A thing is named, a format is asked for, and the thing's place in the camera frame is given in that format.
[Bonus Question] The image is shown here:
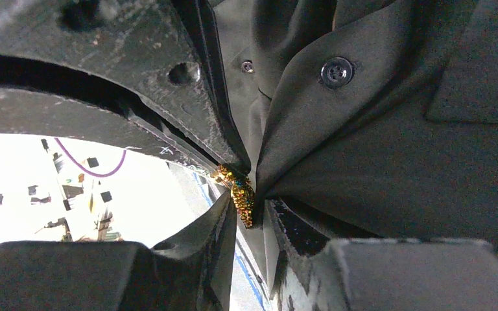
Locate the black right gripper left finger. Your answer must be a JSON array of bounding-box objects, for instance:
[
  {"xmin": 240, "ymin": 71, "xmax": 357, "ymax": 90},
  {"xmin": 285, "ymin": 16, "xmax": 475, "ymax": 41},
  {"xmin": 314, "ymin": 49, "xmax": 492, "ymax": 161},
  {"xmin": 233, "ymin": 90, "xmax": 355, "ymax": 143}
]
[{"xmin": 0, "ymin": 194, "xmax": 237, "ymax": 310}]

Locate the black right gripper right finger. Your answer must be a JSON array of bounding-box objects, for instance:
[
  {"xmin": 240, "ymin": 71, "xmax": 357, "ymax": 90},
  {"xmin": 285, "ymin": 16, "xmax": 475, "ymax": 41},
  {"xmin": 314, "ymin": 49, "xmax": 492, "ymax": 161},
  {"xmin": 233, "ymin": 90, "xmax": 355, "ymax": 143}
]
[{"xmin": 263, "ymin": 200, "xmax": 498, "ymax": 310}]

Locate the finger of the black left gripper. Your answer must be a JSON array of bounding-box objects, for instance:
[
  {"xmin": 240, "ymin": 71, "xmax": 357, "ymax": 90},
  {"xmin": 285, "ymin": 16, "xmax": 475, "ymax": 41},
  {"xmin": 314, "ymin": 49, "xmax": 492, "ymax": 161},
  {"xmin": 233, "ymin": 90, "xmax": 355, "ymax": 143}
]
[
  {"xmin": 0, "ymin": 88, "xmax": 217, "ymax": 172},
  {"xmin": 0, "ymin": 1, "xmax": 250, "ymax": 174}
]

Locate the gold leaf brooch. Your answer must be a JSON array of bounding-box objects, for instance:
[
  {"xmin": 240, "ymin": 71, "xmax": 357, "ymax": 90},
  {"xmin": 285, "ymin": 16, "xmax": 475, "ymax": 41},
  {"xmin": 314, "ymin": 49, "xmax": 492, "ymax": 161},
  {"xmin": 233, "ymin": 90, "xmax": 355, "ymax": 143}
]
[{"xmin": 211, "ymin": 165, "xmax": 255, "ymax": 229}]

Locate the black shirt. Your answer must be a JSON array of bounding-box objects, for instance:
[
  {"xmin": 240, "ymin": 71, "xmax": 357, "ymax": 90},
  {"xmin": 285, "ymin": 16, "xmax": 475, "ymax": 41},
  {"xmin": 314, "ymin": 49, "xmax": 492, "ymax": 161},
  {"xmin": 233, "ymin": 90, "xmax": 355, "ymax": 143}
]
[{"xmin": 212, "ymin": 0, "xmax": 498, "ymax": 284}]

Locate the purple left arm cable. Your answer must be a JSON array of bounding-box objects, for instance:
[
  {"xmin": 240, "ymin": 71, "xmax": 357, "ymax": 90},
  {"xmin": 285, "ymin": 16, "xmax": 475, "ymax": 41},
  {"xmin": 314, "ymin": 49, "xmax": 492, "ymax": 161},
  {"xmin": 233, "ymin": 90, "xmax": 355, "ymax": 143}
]
[{"xmin": 53, "ymin": 137, "xmax": 128, "ymax": 179}]

